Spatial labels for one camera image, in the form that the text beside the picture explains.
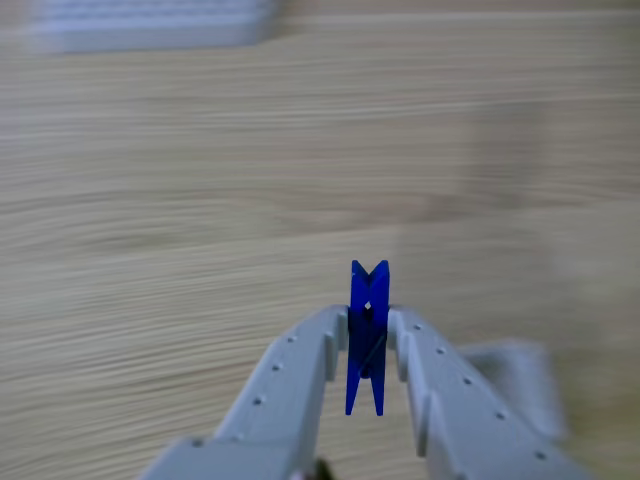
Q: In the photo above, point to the blue clothes peg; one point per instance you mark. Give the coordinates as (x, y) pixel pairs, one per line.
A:
(362, 345)

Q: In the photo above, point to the white perforated plate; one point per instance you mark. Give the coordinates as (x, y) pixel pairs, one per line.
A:
(150, 25)

